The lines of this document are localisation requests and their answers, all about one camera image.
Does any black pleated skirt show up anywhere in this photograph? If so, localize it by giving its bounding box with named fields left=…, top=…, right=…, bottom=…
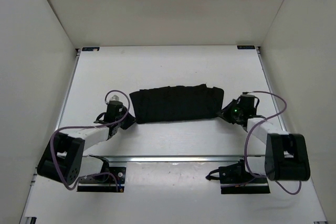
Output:
left=130, top=84, right=224, bottom=124

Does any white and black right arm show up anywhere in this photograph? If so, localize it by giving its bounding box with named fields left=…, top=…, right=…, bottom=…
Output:
left=217, top=91, right=311, bottom=182

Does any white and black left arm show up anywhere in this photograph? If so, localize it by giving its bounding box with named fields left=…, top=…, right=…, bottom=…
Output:
left=37, top=100, right=136, bottom=190

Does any right corner label sticker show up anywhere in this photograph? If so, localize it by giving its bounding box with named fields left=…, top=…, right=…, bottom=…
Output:
left=237, top=45, right=255, bottom=50

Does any corner label sticker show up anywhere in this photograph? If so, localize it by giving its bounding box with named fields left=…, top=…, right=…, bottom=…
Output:
left=237, top=45, right=255, bottom=50
left=82, top=47, right=100, bottom=51

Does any left corner label sticker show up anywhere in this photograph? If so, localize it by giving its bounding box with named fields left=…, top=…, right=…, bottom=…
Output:
left=82, top=47, right=100, bottom=51

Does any aluminium table edge rail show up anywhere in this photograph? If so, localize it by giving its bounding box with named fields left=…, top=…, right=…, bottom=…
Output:
left=81, top=155, right=266, bottom=164

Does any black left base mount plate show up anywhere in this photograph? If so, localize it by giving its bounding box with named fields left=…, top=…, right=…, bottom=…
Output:
left=77, top=163, right=127, bottom=193

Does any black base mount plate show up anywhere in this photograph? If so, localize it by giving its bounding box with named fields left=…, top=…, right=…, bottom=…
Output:
left=77, top=163, right=127, bottom=193
left=205, top=159, right=270, bottom=195

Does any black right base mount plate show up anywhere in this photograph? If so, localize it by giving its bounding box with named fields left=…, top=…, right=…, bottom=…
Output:
left=205, top=159, right=270, bottom=195

